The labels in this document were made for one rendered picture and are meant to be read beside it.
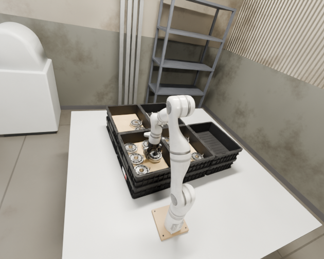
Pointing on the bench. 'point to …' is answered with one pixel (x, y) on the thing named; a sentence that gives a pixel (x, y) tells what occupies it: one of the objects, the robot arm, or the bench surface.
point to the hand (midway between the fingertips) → (150, 155)
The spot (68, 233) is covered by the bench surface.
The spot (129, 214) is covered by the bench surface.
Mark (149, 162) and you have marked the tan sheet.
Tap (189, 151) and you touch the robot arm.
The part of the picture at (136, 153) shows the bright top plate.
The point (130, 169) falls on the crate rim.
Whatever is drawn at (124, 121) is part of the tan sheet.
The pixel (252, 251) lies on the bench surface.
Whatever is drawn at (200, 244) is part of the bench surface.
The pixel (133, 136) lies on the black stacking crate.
